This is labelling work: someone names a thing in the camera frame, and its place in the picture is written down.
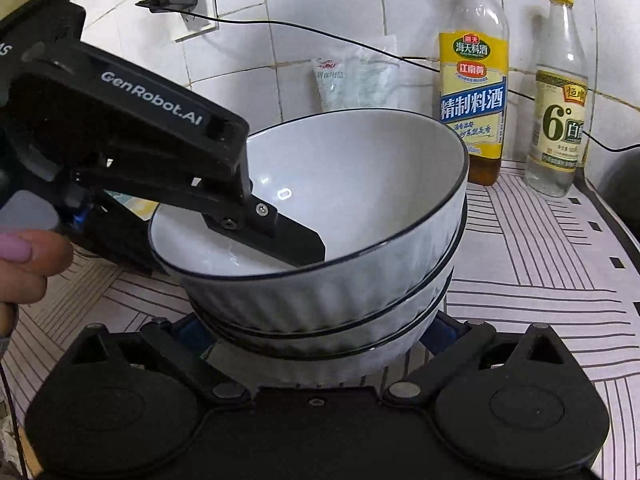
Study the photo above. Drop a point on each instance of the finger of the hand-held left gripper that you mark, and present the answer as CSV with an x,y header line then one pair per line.
x,y
295,247
120,245

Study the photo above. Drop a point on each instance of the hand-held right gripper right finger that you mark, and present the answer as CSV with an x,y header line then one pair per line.
x,y
450,334

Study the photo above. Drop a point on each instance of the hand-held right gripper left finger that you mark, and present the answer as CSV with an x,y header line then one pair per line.
x,y
186,332

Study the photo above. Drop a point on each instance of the person's left hand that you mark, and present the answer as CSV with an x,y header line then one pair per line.
x,y
30,262

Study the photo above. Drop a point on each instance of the clear plastic bag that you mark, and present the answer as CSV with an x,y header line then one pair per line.
x,y
357,75

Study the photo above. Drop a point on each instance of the dark pot with glass lid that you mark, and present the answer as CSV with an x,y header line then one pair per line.
x,y
622,195

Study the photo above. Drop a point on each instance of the cooking wine bottle yellow label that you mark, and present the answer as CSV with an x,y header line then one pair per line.
x,y
472,100

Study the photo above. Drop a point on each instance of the clear vinegar bottle yellow cap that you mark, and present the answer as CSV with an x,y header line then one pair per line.
x,y
560,110

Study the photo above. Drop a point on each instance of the white wall socket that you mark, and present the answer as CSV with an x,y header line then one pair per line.
x,y
200,27

